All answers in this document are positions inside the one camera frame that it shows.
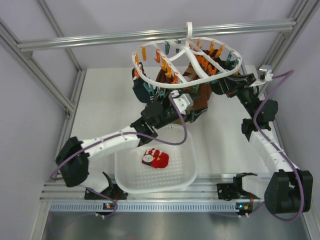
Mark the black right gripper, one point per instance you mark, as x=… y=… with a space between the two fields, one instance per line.
x=241 y=83

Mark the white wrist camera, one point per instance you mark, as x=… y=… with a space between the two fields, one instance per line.
x=182 y=101
x=266 y=73

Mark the white round clip hanger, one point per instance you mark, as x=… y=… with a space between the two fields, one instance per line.
x=147 y=60

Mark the teal clothes peg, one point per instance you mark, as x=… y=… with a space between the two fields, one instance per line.
x=162 y=92

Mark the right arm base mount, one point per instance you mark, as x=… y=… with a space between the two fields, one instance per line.
x=234 y=190

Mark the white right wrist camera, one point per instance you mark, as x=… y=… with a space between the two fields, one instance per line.
x=266 y=73

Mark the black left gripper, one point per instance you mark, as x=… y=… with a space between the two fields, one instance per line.
x=194 y=113

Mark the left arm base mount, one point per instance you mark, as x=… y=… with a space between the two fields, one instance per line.
x=114 y=193

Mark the orange clothes peg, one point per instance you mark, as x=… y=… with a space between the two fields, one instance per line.
x=165 y=65

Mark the black white striped sock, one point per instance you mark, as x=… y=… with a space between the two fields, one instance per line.
x=153 y=96

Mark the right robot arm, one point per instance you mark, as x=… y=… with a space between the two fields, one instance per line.
x=289 y=189

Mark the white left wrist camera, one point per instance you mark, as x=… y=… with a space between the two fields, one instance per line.
x=182 y=101

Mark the brown sock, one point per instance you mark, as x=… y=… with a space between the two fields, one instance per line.
x=204 y=92

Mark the aluminium top rail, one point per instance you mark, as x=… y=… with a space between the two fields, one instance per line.
x=264 y=26

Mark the translucent white plastic basket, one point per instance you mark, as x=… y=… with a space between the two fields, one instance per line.
x=134 y=177

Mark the perforated cable tray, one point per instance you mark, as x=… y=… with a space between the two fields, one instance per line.
x=150 y=207

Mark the red santa sock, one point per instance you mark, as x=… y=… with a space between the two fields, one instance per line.
x=155 y=158

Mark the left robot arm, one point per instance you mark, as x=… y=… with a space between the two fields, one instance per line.
x=90 y=163

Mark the olive striped sock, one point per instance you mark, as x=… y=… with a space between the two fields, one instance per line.
x=190 y=74

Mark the navy blue sock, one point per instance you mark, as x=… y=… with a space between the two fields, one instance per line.
x=139 y=90

